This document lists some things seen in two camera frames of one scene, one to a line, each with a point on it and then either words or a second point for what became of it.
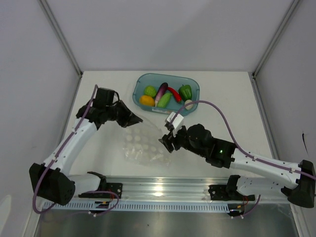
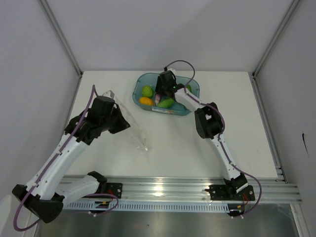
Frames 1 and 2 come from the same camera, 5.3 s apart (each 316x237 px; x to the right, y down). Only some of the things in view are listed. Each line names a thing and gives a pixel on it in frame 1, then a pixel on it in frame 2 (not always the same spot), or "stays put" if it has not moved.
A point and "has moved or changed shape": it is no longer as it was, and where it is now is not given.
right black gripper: (172, 136) → (158, 88)
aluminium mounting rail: (164, 188) stays put
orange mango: (146, 100) stays put
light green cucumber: (164, 99) has moved or changed shape
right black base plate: (222, 192) stays put
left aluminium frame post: (50, 16) stays put
